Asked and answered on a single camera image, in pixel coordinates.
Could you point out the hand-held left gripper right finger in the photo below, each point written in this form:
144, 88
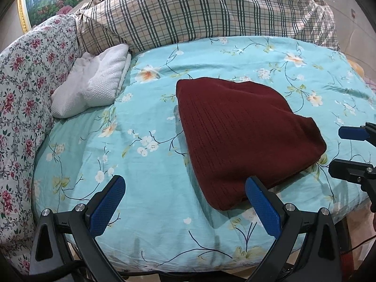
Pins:
263, 204

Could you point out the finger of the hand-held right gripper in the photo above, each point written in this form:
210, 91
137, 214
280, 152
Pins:
351, 132
346, 169

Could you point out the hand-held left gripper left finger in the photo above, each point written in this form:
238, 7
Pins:
109, 201

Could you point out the maroon hooded sweater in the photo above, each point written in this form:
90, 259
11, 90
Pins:
243, 135

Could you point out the light blue floral bed sheet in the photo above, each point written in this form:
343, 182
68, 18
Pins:
141, 164

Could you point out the white textured towel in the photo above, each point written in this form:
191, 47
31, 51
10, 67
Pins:
94, 85

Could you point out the red floral quilt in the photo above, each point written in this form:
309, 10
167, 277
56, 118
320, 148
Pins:
26, 100

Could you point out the plaid quilt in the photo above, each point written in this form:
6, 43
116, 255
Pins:
199, 11

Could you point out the gold framed landscape painting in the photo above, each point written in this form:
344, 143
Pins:
58, 0

